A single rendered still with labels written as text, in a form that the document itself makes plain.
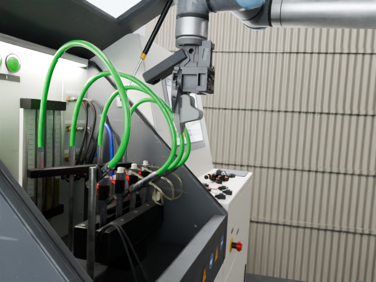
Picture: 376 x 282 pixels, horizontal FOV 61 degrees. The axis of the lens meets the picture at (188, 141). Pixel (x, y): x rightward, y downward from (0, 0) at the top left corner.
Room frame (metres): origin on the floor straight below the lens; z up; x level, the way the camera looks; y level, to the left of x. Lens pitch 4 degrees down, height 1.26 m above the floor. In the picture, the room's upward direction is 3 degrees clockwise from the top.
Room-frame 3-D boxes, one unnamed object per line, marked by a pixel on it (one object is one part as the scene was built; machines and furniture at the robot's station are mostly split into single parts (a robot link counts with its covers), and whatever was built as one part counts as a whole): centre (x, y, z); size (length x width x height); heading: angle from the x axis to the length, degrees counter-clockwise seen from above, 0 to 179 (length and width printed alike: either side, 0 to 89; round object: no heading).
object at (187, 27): (0.74, 0.00, 1.45); 0.08 x 0.08 x 0.05
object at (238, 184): (1.42, -0.15, 0.96); 0.70 x 0.22 x 0.03; 162
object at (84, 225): (0.91, 0.17, 0.91); 0.34 x 0.10 x 0.15; 162
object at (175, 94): (0.72, 0.03, 1.31); 0.05 x 0.02 x 0.09; 162
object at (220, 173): (1.45, -0.16, 1.01); 0.23 x 0.11 x 0.06; 162
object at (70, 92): (1.11, 0.38, 1.20); 0.13 x 0.03 x 0.31; 162
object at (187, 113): (0.72, 0.01, 1.27); 0.06 x 0.03 x 0.09; 72
